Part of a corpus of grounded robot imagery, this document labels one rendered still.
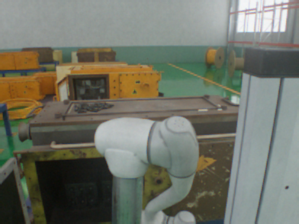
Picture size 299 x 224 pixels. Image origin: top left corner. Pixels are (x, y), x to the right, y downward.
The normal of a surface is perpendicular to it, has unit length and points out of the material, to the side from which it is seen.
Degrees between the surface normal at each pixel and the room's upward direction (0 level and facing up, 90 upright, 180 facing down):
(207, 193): 90
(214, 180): 90
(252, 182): 90
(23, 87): 90
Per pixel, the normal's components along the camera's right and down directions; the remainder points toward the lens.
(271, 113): 0.09, 0.30
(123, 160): -0.23, 0.25
